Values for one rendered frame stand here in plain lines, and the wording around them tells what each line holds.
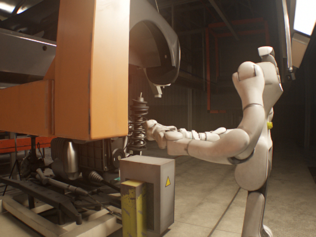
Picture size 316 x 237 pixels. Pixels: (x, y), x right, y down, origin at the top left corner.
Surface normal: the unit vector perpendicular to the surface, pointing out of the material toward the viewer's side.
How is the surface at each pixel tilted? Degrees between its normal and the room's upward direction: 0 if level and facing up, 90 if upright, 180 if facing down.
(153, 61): 119
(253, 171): 90
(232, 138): 60
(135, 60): 90
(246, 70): 65
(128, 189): 90
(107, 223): 90
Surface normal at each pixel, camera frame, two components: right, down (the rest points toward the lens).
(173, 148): -0.69, 0.24
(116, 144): 0.86, 0.01
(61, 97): -0.50, 0.03
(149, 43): -0.32, 0.79
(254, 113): -0.35, -0.46
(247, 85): -0.61, -0.43
